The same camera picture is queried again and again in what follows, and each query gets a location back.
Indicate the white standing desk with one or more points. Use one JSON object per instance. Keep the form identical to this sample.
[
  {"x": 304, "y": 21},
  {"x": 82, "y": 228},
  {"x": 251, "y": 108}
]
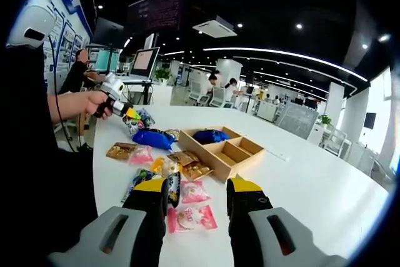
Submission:
[{"x": 137, "y": 82}]

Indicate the computer monitor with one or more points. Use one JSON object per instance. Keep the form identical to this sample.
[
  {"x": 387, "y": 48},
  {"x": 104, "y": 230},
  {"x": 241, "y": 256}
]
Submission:
[{"x": 143, "y": 62}]

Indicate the curved ceiling light strip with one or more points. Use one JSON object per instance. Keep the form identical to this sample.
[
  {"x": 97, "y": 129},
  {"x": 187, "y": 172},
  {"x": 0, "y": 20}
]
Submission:
[{"x": 281, "y": 57}]

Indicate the pink marshmallow packet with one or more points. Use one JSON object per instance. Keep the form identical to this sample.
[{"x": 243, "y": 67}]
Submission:
[
  {"x": 192, "y": 218},
  {"x": 193, "y": 191},
  {"x": 141, "y": 154}
]

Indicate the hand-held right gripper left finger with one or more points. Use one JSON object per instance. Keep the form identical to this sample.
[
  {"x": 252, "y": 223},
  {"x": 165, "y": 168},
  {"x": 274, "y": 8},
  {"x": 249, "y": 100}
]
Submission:
[{"x": 147, "y": 204}]

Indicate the black monitor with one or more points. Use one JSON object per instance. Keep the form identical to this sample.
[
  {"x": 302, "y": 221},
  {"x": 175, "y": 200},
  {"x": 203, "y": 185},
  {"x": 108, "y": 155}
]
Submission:
[{"x": 107, "y": 32}]

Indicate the orange marshmallow packet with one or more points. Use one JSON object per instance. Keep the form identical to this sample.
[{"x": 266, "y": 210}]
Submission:
[{"x": 159, "y": 165}]

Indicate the dark wall display screen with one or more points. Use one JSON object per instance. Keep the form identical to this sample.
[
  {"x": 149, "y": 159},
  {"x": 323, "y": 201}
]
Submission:
[{"x": 156, "y": 10}]

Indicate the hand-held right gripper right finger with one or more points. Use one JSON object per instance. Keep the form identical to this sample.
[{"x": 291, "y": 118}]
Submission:
[{"x": 247, "y": 204}]

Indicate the potted plant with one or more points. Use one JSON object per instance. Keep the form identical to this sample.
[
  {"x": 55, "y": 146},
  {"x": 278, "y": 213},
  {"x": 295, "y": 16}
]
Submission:
[
  {"x": 325, "y": 120},
  {"x": 163, "y": 74}
]

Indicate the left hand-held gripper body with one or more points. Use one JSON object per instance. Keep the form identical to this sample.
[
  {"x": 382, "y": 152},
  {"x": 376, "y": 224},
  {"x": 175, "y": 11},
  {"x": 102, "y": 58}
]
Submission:
[{"x": 114, "y": 87}]

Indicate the person's left hand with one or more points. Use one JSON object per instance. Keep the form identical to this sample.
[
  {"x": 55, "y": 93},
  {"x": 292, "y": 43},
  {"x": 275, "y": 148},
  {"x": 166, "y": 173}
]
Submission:
[{"x": 90, "y": 101}]

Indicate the blue Oreo cookie packet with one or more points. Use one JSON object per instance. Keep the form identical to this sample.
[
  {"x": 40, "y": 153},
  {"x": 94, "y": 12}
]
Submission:
[
  {"x": 211, "y": 135},
  {"x": 153, "y": 139}
]

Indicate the wooden divided container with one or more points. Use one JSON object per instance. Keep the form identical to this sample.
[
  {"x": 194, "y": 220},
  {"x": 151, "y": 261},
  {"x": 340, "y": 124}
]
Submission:
[{"x": 203, "y": 157}]

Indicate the white cabinet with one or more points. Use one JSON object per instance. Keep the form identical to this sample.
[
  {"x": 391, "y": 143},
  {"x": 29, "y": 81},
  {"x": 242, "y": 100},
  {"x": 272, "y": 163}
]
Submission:
[{"x": 267, "y": 110}]

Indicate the white chest-worn device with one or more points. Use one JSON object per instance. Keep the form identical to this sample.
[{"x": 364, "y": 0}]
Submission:
[{"x": 29, "y": 26}]

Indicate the white office chair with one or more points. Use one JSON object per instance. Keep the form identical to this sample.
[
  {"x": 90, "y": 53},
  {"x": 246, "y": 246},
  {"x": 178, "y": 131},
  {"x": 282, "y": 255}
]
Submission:
[
  {"x": 197, "y": 90},
  {"x": 217, "y": 96}
]

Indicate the white table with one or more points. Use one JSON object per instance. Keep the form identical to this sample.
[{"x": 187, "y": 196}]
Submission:
[{"x": 297, "y": 192}]

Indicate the blue white wall poster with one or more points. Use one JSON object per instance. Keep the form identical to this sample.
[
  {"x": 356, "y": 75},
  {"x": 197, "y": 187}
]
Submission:
[{"x": 67, "y": 38}]

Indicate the gold mixed nuts packet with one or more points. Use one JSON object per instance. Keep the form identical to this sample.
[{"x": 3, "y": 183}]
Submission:
[
  {"x": 173, "y": 134},
  {"x": 183, "y": 157},
  {"x": 120, "y": 151},
  {"x": 197, "y": 171}
]

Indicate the ceiling air conditioner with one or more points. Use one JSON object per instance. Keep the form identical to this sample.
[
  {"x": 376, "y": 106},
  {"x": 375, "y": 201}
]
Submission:
[{"x": 215, "y": 27}]

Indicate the black screen on stand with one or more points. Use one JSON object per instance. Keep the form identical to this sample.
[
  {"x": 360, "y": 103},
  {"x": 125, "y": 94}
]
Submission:
[{"x": 370, "y": 120}]

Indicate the person's black shirt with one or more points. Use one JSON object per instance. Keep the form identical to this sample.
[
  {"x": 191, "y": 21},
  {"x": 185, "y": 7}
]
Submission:
[{"x": 31, "y": 154}]

